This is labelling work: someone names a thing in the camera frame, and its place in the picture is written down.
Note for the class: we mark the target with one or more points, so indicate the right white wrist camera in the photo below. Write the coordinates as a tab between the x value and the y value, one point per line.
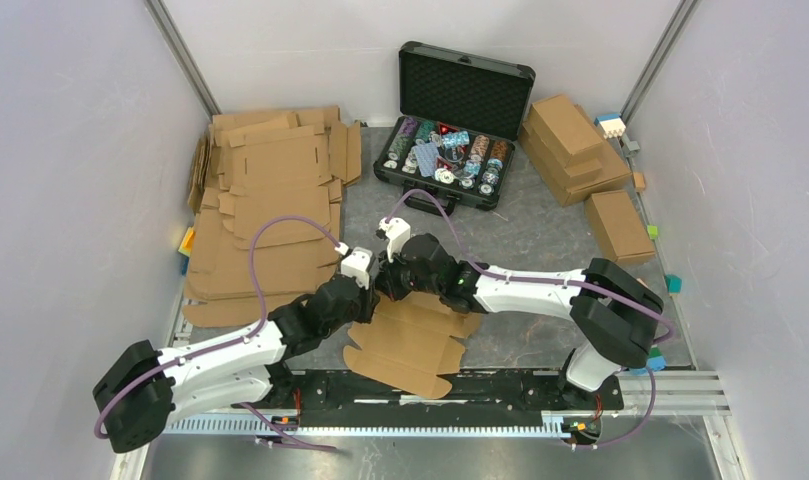
395	232

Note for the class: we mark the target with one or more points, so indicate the orange yellow block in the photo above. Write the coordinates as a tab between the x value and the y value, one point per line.
186	244

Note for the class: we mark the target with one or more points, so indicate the blue green white block stack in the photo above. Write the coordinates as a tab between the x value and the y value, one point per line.
655	362

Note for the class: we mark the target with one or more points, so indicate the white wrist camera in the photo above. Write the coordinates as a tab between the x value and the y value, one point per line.
395	232
358	264

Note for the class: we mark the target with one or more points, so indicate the black poker chip case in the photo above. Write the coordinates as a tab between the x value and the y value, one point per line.
460	115

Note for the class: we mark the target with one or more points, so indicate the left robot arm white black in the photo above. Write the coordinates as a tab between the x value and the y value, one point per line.
146	389

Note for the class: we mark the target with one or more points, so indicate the small wooden cube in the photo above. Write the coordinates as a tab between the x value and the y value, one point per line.
639	182

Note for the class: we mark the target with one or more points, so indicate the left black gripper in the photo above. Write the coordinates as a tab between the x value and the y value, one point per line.
370	298

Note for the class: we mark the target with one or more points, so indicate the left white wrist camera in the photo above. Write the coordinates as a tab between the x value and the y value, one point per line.
358	264

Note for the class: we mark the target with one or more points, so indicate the stack of flat cardboard sheets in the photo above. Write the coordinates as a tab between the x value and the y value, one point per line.
266	192

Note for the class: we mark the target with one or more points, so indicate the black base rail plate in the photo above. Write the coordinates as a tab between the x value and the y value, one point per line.
478	398

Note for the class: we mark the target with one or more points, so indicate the blue white toy block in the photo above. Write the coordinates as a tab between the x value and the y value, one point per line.
610	125

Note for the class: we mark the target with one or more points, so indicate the large folded cardboard box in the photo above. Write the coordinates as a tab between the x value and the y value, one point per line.
576	181

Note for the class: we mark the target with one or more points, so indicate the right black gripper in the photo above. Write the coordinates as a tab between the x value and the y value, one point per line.
386	282

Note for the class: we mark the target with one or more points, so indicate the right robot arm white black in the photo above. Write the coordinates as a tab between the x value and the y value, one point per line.
616	313

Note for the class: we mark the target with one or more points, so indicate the teal cube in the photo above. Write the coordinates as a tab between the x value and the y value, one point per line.
673	283

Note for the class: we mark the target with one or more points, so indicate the small folded cardboard box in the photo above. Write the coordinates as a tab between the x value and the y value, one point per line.
618	229

